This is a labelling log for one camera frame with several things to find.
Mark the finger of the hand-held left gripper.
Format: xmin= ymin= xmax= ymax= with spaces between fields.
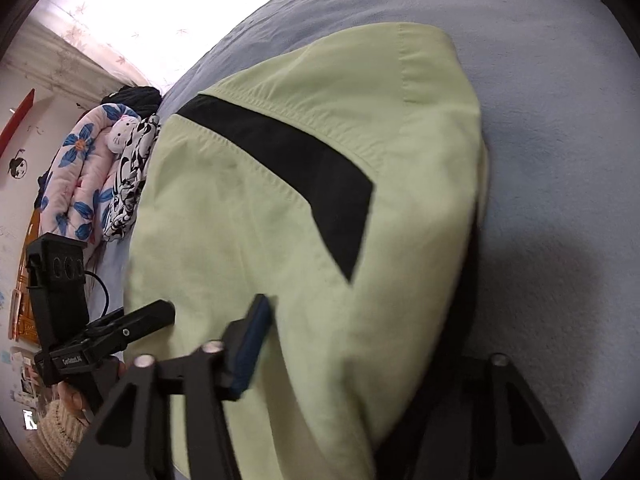
xmin=84 ymin=300 xmax=176 ymax=356

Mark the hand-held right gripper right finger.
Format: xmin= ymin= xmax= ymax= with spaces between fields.
xmin=395 ymin=352 xmax=581 ymax=480

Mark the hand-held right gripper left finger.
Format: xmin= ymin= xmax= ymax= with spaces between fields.
xmin=62 ymin=294 xmax=273 ymax=480

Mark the green and black hooded jacket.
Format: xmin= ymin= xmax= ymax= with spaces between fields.
xmin=122 ymin=22 xmax=493 ymax=480

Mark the person's left forearm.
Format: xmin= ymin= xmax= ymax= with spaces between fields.
xmin=25 ymin=400 xmax=93 ymax=480

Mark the person's left hand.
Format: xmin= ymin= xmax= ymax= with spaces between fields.
xmin=57 ymin=379 xmax=98 ymax=420

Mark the orange wooden headboard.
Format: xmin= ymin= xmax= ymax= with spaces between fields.
xmin=15 ymin=207 xmax=47 ymax=345

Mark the dark cloth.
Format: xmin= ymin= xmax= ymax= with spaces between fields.
xmin=35 ymin=170 xmax=53 ymax=208

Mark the floral quilt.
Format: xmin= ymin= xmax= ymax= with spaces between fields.
xmin=35 ymin=102 xmax=141 ymax=252

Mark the black and white printed cloth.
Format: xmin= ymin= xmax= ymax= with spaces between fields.
xmin=102 ymin=114 xmax=163 ymax=243

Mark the white cat plush toy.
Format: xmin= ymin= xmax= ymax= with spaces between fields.
xmin=102 ymin=114 xmax=141 ymax=154

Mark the black knitted cloth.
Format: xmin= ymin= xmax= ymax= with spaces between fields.
xmin=100 ymin=85 xmax=163 ymax=113

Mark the blue bed sheet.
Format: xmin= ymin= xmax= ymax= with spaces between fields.
xmin=85 ymin=0 xmax=640 ymax=480

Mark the black cable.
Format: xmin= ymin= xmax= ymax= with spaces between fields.
xmin=82 ymin=270 xmax=112 ymax=322

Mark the red wall decoration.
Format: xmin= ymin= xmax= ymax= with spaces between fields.
xmin=0 ymin=89 xmax=36 ymax=157

